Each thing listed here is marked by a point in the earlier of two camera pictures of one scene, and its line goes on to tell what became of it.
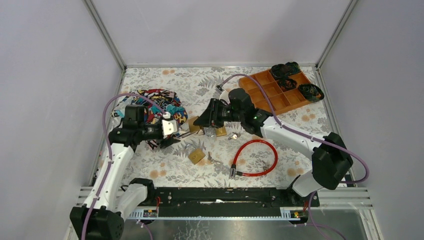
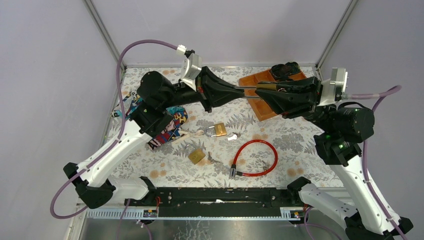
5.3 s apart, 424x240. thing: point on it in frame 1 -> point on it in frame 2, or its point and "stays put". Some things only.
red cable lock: x=233 y=172 stays put
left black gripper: x=164 y=139 -> x=204 y=90
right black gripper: x=210 y=115 -> x=285 y=102
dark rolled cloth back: x=281 y=71 stays put
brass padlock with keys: x=196 y=155 stays put
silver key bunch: x=234 y=135 stays put
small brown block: x=193 y=127 -> x=258 y=87
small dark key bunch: x=212 y=160 stays put
